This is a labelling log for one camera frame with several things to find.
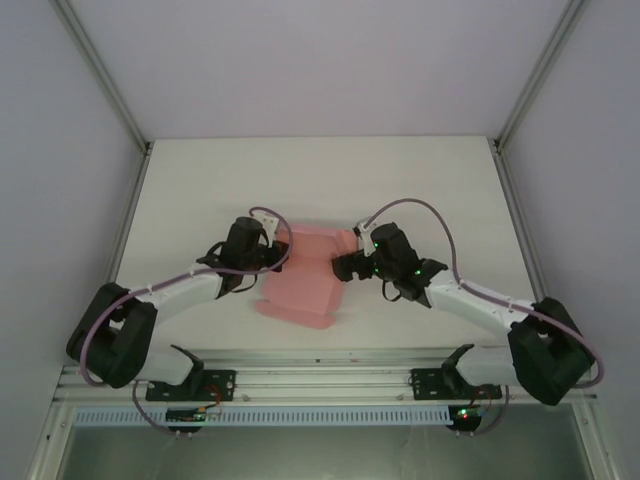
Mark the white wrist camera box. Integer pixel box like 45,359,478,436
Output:
252,209,282,237
351,222,375,257

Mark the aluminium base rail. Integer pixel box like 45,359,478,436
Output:
52,355,600,404

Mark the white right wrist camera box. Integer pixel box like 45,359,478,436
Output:
351,222,375,257

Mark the pink cloth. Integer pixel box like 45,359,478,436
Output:
256,223,359,331

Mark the aluminium table side rail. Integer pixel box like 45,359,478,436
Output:
105,144,154,286
490,143,549,304

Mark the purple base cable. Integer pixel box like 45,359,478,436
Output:
131,382,214,439
452,384,511,439

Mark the aluminium frame post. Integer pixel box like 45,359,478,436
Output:
492,0,589,154
53,0,154,154

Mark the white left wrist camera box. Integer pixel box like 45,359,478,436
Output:
252,209,282,237

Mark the small circuit board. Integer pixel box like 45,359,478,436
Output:
446,403,495,431
165,406,224,434

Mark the light blue slotted cable duct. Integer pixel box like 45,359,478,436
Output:
72,405,452,428

